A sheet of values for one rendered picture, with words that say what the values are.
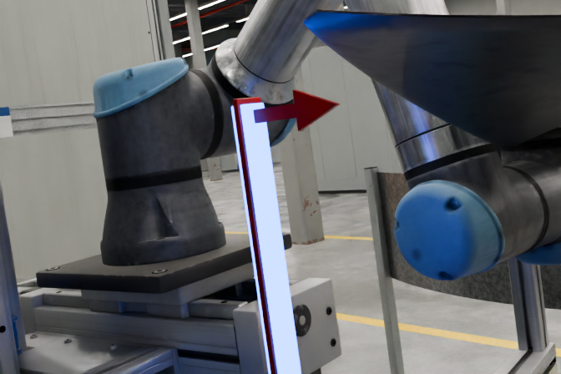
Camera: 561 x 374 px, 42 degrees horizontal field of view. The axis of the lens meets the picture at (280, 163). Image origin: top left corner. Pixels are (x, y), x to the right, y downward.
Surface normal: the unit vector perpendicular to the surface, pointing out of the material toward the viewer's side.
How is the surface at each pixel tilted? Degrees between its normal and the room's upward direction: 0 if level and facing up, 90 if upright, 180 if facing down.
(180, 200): 73
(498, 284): 90
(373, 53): 163
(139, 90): 87
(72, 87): 89
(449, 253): 89
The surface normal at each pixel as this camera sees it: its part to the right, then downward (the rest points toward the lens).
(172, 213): 0.29, -0.30
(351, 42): -0.13, 0.99
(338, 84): -0.76, 0.14
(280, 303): 0.82, -0.08
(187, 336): -0.61, 0.13
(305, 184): 0.63, -0.04
